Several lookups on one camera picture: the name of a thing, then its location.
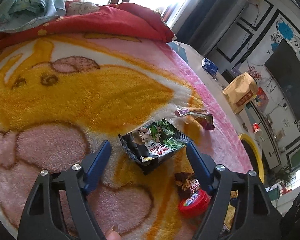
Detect red cap snack can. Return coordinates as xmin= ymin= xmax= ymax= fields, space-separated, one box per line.
xmin=178 ymin=189 xmax=211 ymax=218

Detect black green snack packet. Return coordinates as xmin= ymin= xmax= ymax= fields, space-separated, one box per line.
xmin=119 ymin=119 xmax=191 ymax=175

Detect yellow rim trash bin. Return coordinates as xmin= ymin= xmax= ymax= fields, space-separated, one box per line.
xmin=238 ymin=133 xmax=264 ymax=183

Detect left hand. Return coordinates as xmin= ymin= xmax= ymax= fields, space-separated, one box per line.
xmin=104 ymin=223 xmax=122 ymax=240

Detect white tv cabinet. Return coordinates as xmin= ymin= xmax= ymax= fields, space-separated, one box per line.
xmin=244 ymin=100 xmax=300 ymax=170

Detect brown candy wrapper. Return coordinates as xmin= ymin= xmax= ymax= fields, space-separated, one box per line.
xmin=174 ymin=172 xmax=200 ymax=200

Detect red white paper cup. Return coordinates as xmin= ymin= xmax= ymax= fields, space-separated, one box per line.
xmin=252 ymin=123 xmax=263 ymax=139

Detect white coffee table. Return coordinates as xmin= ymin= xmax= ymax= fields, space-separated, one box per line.
xmin=167 ymin=41 xmax=263 ymax=156

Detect keys on table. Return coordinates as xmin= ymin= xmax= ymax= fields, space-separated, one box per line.
xmin=242 ymin=123 xmax=249 ymax=132

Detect purple green candy wrapper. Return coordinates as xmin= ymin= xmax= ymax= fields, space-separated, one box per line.
xmin=174 ymin=107 xmax=215 ymax=131

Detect red picture box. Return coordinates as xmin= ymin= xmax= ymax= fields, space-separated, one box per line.
xmin=254 ymin=87 xmax=269 ymax=112

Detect pink cartoon blanket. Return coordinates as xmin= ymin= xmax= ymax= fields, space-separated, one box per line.
xmin=0 ymin=34 xmax=251 ymax=239

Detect brown paper bag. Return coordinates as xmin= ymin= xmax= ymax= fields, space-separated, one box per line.
xmin=222 ymin=72 xmax=258 ymax=114

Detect black flat television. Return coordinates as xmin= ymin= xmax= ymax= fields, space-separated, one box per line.
xmin=265 ymin=40 xmax=300 ymax=121

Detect blue tissue pack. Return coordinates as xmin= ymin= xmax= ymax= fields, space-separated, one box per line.
xmin=202 ymin=57 xmax=218 ymax=76

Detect grey standing air conditioner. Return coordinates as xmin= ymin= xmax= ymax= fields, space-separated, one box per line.
xmin=189 ymin=0 xmax=249 ymax=57

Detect light blue cloth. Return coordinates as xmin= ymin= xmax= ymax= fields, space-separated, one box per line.
xmin=0 ymin=0 xmax=66 ymax=34

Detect red quilt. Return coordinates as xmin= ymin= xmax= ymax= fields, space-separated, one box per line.
xmin=0 ymin=3 xmax=175 ymax=50

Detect dark blue curtain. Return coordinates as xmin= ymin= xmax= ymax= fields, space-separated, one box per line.
xmin=177 ymin=0 xmax=217 ymax=43

